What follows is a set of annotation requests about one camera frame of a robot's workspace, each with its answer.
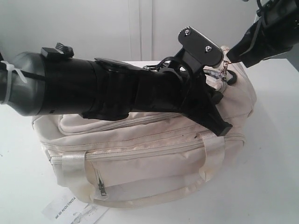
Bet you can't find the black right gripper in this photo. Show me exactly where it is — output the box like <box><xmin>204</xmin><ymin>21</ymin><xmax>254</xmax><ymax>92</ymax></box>
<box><xmin>227</xmin><ymin>21</ymin><xmax>292</xmax><ymax>68</ymax></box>

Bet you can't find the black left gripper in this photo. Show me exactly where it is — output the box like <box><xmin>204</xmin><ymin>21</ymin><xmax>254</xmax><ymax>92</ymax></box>
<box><xmin>130</xmin><ymin>58</ymin><xmax>233</xmax><ymax>136</ymax></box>

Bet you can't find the gold zipper pull charm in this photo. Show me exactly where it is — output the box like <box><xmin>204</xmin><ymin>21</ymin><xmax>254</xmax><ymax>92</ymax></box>
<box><xmin>220</xmin><ymin>59</ymin><xmax>231</xmax><ymax>82</ymax></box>

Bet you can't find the cream fabric duffel bag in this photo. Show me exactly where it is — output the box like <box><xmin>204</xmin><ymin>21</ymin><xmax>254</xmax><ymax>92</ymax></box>
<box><xmin>31</xmin><ymin>45</ymin><xmax>259</xmax><ymax>207</ymax></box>

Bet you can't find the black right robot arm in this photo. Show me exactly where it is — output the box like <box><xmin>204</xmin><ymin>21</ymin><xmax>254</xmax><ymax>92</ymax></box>
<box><xmin>227</xmin><ymin>0</ymin><xmax>299</xmax><ymax>68</ymax></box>

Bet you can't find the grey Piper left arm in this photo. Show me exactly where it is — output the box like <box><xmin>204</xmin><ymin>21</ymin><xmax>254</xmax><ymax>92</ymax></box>
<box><xmin>0</xmin><ymin>47</ymin><xmax>232</xmax><ymax>136</ymax></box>

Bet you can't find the small grey paper tag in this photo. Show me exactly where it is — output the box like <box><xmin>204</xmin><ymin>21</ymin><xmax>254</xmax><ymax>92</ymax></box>
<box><xmin>71</xmin><ymin>203</ymin><xmax>109</xmax><ymax>224</ymax></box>

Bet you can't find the white Tonlion paper tag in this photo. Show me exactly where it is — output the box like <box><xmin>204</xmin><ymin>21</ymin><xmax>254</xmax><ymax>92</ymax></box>
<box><xmin>42</xmin><ymin>191</ymin><xmax>85</xmax><ymax>224</ymax></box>

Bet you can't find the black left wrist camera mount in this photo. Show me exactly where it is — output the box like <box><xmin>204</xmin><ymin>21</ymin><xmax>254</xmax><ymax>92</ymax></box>
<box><xmin>161</xmin><ymin>25</ymin><xmax>222</xmax><ymax>75</ymax></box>

